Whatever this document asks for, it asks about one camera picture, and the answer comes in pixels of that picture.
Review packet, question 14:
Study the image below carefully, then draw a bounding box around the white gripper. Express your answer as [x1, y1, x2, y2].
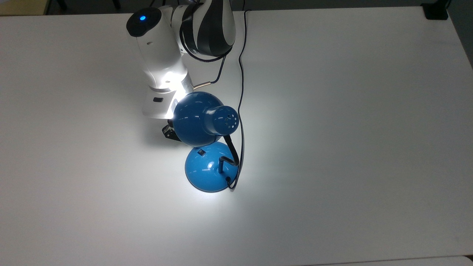
[142, 86, 185, 142]

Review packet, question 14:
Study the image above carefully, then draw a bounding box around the blue gooseneck desk lamp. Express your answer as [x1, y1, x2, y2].
[172, 91, 241, 193]

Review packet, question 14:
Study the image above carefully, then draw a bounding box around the black table clamp block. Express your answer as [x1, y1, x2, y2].
[421, 0, 450, 20]

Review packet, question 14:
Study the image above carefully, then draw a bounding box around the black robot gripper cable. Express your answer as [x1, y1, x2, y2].
[180, 22, 235, 89]

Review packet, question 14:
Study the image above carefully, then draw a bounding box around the black lamp power cable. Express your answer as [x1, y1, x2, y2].
[226, 9, 252, 191]

